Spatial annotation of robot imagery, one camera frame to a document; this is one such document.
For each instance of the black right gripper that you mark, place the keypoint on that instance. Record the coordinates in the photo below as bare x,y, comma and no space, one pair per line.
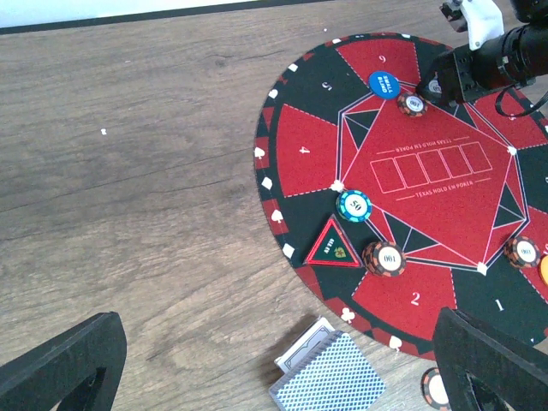
466,76

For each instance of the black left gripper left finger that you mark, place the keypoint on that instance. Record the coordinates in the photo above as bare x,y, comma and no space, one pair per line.
79,369

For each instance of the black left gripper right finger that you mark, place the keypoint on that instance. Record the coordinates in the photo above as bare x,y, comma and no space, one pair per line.
483,368

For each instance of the red 100 chip off mat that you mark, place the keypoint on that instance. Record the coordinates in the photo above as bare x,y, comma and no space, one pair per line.
433,391

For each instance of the blue small blind button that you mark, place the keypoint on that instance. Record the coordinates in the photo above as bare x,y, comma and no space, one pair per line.
384,85

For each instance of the orange big blind button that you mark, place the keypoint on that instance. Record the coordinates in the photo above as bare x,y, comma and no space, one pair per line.
543,269

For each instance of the teal 50 chip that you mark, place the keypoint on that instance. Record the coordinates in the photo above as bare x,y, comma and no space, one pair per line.
354,206

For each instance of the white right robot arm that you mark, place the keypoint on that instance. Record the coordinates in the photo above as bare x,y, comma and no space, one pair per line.
483,22

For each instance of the blue backed card deck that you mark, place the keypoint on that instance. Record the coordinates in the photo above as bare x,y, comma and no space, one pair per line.
334,375

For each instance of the round red black poker mat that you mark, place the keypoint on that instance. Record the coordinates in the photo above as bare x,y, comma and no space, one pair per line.
449,188

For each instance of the white card box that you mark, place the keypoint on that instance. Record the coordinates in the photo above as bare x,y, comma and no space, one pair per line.
320,329

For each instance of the triangular all in marker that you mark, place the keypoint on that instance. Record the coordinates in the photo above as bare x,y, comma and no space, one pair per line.
332,247

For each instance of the black front mounting rail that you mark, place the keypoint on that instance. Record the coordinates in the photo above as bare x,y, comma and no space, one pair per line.
36,16

